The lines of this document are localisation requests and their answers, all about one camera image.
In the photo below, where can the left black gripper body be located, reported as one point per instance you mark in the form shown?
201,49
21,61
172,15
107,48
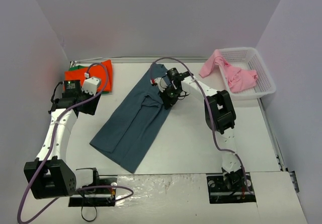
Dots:
91,103

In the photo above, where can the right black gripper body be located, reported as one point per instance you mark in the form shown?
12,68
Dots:
166,101

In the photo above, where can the blue t shirt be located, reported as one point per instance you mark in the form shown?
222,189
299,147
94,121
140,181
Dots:
132,128

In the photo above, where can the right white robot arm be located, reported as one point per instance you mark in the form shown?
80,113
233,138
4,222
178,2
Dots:
220,115

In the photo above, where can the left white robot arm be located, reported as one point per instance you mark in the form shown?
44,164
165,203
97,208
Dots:
48,175

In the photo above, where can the orange folded t shirt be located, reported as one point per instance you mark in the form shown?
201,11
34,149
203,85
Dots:
95,71

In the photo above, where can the green folded t shirt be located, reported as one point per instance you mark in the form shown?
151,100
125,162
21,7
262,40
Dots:
76,67

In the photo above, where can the pink t shirt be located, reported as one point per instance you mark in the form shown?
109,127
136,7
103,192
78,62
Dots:
238,79

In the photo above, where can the white plastic basket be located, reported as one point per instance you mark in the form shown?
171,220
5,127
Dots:
249,59

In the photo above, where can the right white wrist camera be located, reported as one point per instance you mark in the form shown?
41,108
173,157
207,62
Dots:
161,84

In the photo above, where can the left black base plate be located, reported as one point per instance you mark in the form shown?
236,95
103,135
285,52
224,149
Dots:
99,197

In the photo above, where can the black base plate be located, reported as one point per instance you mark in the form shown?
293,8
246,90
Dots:
99,197
220,193

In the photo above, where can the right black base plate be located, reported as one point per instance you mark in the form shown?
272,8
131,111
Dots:
220,193

